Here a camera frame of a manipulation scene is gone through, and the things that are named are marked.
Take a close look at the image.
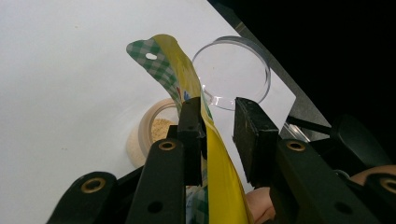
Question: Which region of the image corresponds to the yellow green spouted pouch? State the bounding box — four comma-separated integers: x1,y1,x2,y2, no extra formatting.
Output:
125,33,254,224

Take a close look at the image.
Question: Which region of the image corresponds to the clear jar with hinged lid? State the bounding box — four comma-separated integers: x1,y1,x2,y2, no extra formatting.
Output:
125,35,272,169

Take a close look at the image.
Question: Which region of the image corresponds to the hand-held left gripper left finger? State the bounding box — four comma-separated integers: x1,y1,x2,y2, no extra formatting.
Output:
177,96,208,187

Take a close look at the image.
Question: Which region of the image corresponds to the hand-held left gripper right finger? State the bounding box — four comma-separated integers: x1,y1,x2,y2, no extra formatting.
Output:
233,97,279,189

